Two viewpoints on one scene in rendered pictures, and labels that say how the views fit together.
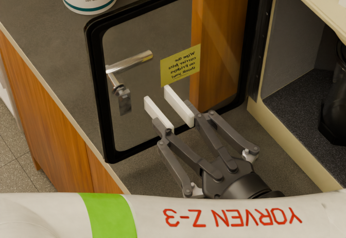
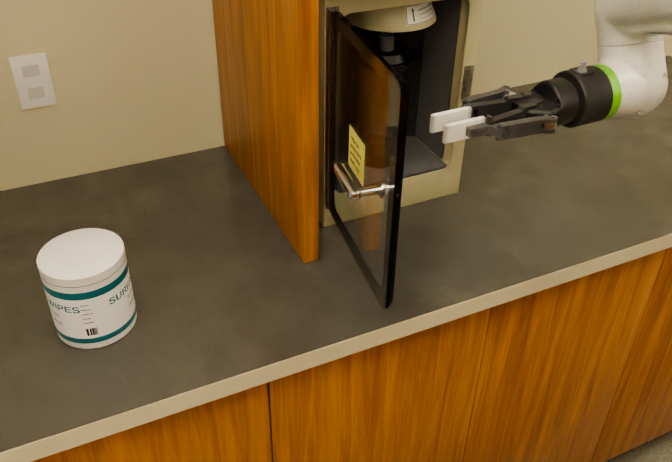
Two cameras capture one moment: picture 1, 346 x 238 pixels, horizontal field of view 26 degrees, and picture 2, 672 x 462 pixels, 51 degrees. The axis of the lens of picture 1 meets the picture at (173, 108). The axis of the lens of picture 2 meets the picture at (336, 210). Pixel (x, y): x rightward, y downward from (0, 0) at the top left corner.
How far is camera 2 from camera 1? 1.24 m
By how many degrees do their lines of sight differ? 57
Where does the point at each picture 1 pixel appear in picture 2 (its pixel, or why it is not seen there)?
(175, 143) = (501, 118)
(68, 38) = (163, 349)
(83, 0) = (127, 307)
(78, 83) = (240, 347)
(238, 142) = (499, 92)
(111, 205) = not seen: outside the picture
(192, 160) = (519, 113)
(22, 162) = not seen: outside the picture
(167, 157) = (517, 123)
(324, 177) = (422, 183)
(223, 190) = (550, 103)
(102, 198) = not seen: outside the picture
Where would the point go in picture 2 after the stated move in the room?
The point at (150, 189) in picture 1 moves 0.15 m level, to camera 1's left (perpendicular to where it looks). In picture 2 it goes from (405, 303) to (396, 367)
